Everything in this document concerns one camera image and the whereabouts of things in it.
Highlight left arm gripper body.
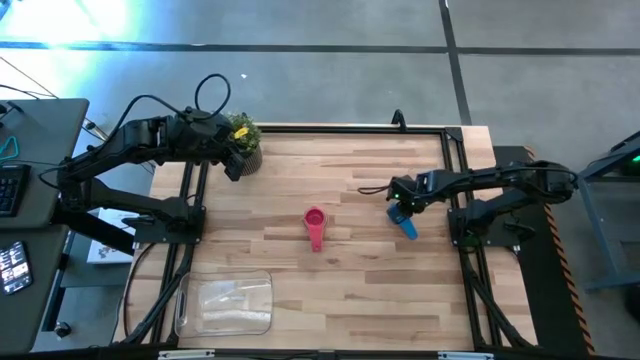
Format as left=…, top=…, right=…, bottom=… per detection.
left=201, top=119, right=240, bottom=165

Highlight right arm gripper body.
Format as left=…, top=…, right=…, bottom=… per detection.
left=388, top=171, right=436, bottom=215

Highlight blue measuring cup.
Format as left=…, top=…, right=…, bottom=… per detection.
left=385, top=202, right=419, bottom=242

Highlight red measuring cup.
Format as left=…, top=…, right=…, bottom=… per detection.
left=302, top=205, right=329, bottom=253

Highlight clear plastic basket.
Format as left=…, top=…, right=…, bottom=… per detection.
left=174, top=269, right=274, bottom=338

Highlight green plant in ribbed pot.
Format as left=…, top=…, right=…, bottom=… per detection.
left=225, top=112, right=264, bottom=178

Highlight black floor mat hazard stripe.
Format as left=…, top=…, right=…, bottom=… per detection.
left=492, top=145, right=597, bottom=356

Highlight black desk support beam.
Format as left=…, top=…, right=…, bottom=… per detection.
left=49, top=198, right=137, bottom=257

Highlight white booklet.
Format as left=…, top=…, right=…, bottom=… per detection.
left=86, top=207, right=137, bottom=265

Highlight grey desk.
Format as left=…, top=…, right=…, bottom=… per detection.
left=0, top=98, right=90, bottom=230
left=0, top=224, right=70, bottom=355

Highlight grey-blue metal cart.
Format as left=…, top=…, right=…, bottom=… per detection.
left=552, top=130, right=640, bottom=292

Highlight black keyboard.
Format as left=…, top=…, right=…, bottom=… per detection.
left=0, top=163, right=32, bottom=219

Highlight teal carabiner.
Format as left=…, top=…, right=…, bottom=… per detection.
left=0, top=135, right=20, bottom=163

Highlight black smartphone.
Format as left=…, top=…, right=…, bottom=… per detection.
left=0, top=240, right=34, bottom=296

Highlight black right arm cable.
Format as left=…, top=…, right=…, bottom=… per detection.
left=356, top=184, right=397, bottom=197

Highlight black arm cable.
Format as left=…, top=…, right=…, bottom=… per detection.
left=193, top=73, right=233, bottom=122
left=356, top=184, right=397, bottom=197

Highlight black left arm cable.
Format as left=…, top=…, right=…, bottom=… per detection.
left=193, top=73, right=233, bottom=122

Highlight black aluminium table frame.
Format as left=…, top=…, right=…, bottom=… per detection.
left=115, top=122, right=539, bottom=351

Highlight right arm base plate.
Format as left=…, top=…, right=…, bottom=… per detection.
left=448, top=207, right=536, bottom=250

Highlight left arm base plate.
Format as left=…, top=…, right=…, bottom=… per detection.
left=122, top=204, right=206, bottom=246

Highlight silver table bracket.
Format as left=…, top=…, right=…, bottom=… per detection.
left=438, top=351, right=495, bottom=360
left=158, top=349, right=216, bottom=360

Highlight floor cables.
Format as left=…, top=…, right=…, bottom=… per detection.
left=0, top=54, right=109, bottom=142

